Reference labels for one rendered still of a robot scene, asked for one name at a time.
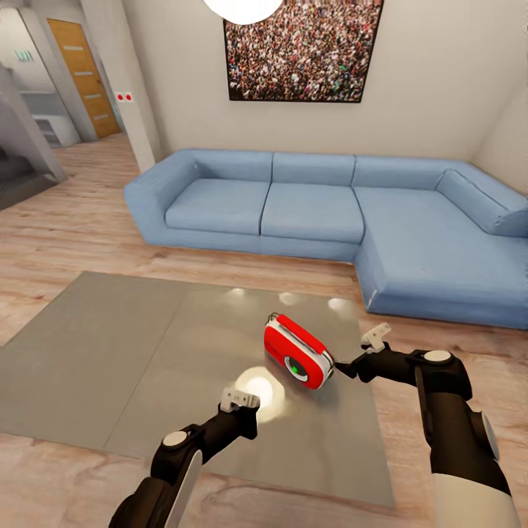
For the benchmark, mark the picture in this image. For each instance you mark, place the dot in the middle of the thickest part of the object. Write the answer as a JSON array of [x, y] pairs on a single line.
[[307, 51]]

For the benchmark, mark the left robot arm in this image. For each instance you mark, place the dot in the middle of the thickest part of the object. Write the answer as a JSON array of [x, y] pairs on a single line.
[[161, 499]]

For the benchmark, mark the radio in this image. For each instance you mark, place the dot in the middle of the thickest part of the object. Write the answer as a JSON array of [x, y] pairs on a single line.
[[302, 354]]

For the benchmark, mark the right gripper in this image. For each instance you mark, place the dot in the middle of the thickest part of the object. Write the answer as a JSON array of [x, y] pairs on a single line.
[[368, 366]]

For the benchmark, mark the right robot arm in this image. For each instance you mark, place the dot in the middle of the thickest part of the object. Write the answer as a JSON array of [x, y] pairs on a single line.
[[469, 488]]

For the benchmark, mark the coffee table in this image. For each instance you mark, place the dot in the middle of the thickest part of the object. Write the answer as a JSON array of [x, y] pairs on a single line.
[[115, 363]]

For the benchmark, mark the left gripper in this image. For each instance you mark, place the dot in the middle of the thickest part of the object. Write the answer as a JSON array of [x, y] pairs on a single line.
[[242, 422]]

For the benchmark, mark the door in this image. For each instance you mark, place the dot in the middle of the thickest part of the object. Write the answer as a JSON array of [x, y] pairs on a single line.
[[72, 43]]

